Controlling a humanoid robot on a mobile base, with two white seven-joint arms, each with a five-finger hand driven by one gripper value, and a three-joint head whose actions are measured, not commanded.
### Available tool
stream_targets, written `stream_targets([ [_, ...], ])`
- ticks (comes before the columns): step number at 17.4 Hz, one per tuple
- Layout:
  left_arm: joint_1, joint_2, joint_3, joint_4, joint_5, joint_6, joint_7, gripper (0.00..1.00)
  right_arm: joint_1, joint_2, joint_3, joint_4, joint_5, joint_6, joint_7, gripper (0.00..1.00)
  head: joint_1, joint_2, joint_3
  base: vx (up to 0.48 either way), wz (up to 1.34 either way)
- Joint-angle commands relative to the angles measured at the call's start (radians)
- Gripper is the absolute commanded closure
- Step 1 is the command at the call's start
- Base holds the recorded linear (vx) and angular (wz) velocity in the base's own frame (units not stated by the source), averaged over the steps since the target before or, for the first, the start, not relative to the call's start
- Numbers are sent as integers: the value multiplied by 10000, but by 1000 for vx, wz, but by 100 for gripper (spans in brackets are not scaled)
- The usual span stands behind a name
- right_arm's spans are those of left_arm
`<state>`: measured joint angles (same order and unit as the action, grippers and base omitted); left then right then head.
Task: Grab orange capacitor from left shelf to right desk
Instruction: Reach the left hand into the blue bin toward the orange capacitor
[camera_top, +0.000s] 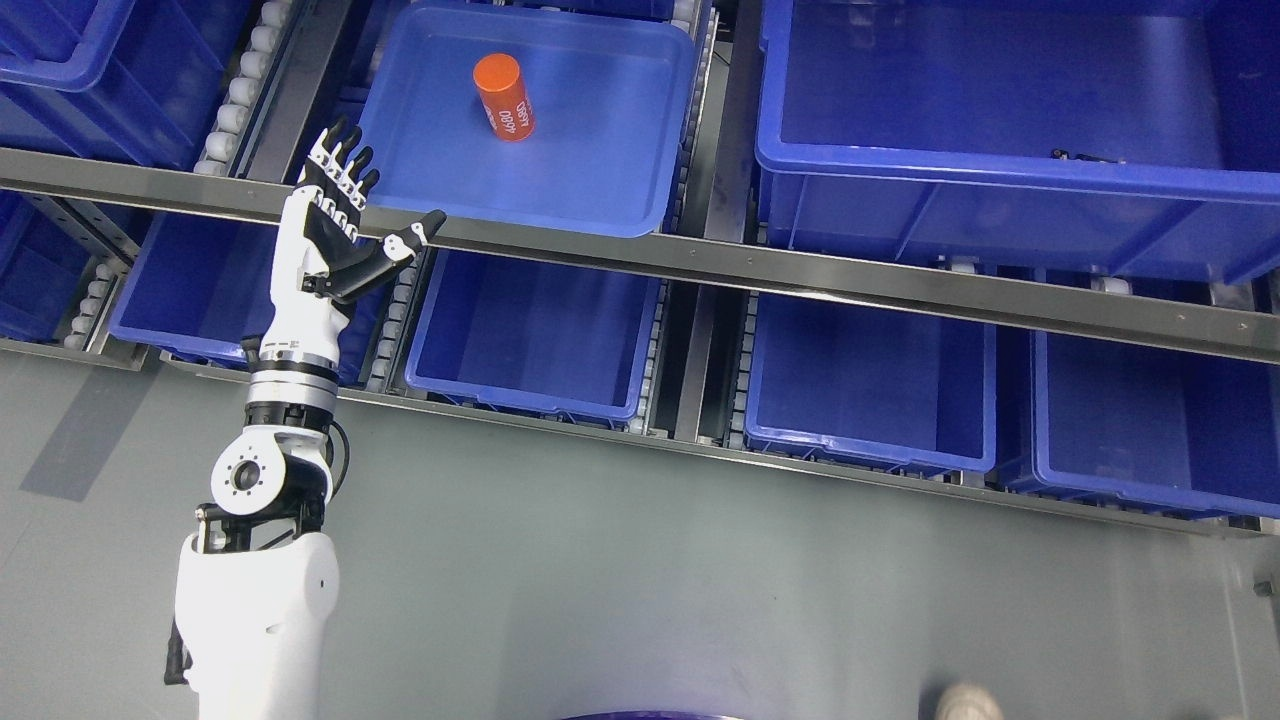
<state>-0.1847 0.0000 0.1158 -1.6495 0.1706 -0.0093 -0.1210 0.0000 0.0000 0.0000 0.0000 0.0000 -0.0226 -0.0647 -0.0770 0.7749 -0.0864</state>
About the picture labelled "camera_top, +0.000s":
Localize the beige shoe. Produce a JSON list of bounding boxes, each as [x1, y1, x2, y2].
[[934, 683, 1005, 720]]

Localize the blue bin lower middle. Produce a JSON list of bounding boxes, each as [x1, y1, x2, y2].
[[403, 251, 660, 427]]

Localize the large blue bin upper right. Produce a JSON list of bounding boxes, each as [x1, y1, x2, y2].
[[756, 1, 1279, 284]]

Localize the blue bin upper left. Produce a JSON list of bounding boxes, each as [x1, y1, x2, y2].
[[1, 1, 255, 170]]

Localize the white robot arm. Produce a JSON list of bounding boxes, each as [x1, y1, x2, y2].
[[164, 120, 445, 719]]

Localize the blue bin lower far right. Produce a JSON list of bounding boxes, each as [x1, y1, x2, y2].
[[995, 331, 1279, 520]]

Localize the blue bin far left lower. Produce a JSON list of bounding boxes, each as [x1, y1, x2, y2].
[[1, 191, 127, 350]]

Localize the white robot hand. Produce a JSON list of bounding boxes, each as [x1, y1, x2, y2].
[[266, 117, 448, 352]]

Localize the blue bin lower centre right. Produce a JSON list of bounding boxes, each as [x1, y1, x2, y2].
[[742, 295, 997, 477]]

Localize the shallow blue tray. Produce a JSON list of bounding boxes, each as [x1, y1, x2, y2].
[[358, 1, 695, 238]]

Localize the metal shelf rack frame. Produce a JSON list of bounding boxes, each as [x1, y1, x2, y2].
[[0, 0, 1280, 541]]

